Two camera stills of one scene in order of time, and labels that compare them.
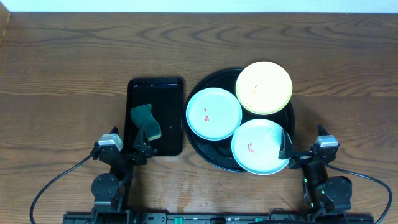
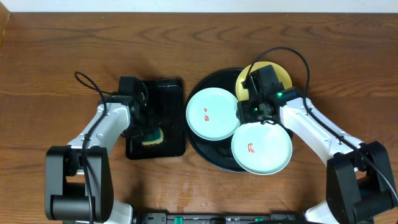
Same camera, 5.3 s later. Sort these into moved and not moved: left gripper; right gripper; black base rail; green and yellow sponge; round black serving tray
Moved: green and yellow sponge; right gripper; left gripper
Not moved: black base rail; round black serving tray
